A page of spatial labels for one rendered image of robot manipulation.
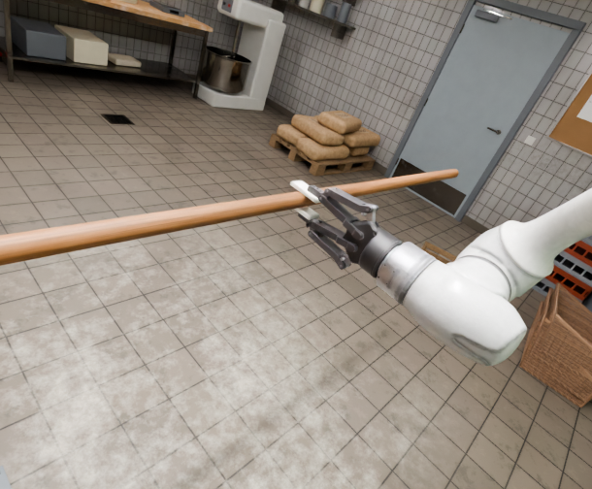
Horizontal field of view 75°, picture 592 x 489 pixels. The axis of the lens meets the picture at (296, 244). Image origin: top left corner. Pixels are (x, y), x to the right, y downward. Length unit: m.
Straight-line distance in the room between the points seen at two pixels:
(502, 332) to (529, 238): 0.16
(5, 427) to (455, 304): 1.56
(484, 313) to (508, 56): 4.40
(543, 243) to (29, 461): 1.60
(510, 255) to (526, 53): 4.24
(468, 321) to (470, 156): 4.36
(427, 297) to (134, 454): 1.32
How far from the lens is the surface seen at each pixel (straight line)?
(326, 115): 4.55
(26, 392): 1.84
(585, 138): 4.68
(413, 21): 5.38
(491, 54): 4.93
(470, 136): 4.89
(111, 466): 1.66
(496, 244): 0.68
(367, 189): 0.89
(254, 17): 5.70
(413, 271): 0.60
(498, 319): 0.58
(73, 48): 5.11
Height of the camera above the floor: 1.49
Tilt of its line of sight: 30 degrees down
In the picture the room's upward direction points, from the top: 21 degrees clockwise
